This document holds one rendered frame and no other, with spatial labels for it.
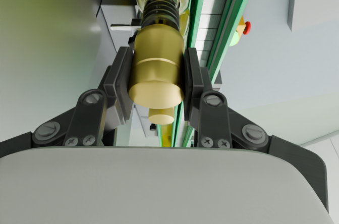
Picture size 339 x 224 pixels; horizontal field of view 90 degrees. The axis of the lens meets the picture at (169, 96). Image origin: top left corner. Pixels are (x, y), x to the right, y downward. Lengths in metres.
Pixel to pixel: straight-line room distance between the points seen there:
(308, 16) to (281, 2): 0.09
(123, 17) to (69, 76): 0.25
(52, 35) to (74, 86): 0.07
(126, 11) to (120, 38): 0.08
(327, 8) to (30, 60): 0.68
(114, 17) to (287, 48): 0.63
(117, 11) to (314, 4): 0.52
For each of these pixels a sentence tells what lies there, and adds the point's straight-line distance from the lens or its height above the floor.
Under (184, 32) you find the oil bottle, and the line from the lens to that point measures 0.21.
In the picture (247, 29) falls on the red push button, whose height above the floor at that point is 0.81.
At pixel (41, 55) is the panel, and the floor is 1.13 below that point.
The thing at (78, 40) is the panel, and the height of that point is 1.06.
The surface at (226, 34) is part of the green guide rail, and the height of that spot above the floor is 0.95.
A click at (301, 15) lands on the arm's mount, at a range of 0.67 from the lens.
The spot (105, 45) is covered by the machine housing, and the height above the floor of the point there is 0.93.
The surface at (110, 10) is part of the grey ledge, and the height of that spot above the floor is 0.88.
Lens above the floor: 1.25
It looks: 31 degrees down
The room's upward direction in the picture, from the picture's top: 179 degrees counter-clockwise
